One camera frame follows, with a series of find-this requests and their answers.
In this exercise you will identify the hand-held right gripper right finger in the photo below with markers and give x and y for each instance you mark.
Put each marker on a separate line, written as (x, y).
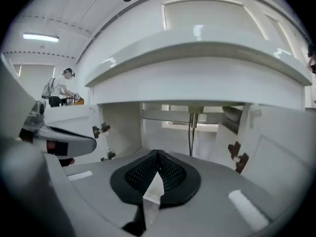
(209, 201)

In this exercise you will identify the black door hinge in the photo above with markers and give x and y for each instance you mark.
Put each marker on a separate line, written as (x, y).
(108, 155)
(238, 157)
(101, 130)

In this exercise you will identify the white cabinet door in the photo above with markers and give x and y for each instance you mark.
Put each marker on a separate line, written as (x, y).
(276, 157)
(74, 117)

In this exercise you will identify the white sink vanity cabinet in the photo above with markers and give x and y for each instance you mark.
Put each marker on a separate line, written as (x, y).
(123, 132)

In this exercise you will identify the ceiling light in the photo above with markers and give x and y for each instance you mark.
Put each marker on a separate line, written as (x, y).
(40, 37)

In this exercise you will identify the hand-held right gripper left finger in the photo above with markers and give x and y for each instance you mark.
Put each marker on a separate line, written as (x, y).
(103, 189)

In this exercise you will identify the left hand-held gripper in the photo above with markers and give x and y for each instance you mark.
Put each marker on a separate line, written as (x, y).
(17, 107)

